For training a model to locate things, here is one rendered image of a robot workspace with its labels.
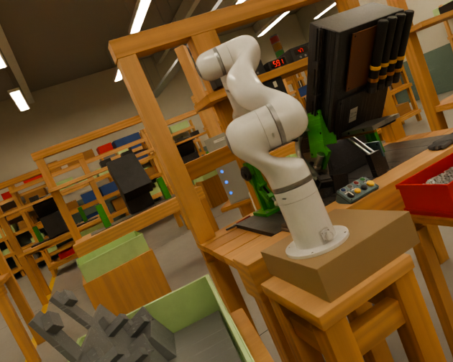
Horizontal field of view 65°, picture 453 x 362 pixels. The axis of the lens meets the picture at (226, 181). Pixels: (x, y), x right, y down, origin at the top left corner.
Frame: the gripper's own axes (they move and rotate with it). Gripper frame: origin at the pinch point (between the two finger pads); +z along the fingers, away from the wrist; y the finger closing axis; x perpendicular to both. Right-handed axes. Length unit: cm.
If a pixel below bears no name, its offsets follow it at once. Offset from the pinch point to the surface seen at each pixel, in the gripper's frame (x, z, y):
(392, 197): -2, 15, -50
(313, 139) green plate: -0.4, 2.8, -7.5
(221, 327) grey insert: 1, -68, -77
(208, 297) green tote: 6, -68, -66
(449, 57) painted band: 246, 852, 518
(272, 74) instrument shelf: -12.9, -3.2, 31.1
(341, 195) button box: -1.9, -5.8, -43.4
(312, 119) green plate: -8.0, 2.7, -2.1
